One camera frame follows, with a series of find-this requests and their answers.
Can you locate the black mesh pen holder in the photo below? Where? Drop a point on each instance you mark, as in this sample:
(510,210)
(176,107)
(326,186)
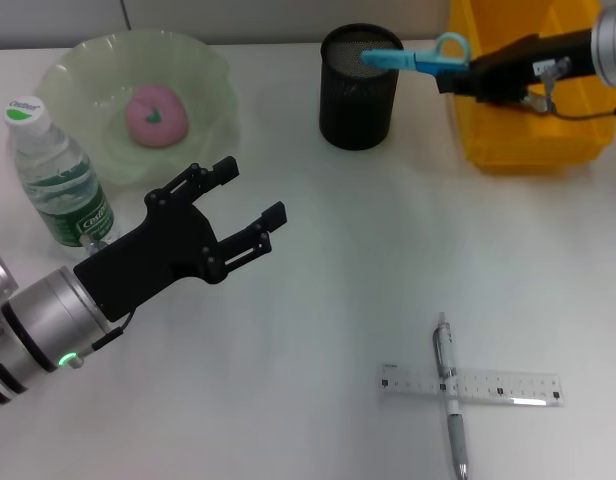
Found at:
(360,110)

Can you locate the blue capped scissors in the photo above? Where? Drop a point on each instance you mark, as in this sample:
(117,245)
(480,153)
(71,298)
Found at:
(393,60)

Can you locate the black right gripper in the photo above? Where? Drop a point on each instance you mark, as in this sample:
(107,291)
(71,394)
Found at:
(513,65)

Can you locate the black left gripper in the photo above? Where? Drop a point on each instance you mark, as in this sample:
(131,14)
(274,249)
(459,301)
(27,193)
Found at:
(158,250)

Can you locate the clear green-label water bottle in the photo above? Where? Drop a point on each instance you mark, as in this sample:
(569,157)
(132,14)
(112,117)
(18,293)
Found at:
(58,165)

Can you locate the yellow plastic bin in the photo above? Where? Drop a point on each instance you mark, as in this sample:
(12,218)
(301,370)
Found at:
(508,140)

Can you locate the pink toy peach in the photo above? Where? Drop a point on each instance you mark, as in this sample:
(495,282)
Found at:
(158,115)

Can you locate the green wavy glass fruit plate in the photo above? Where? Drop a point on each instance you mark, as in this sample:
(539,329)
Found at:
(203,80)

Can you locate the transparent plastic ruler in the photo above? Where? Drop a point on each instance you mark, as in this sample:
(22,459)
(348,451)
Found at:
(498,387)

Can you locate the silver white pen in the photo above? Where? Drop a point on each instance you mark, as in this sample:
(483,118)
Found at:
(455,425)

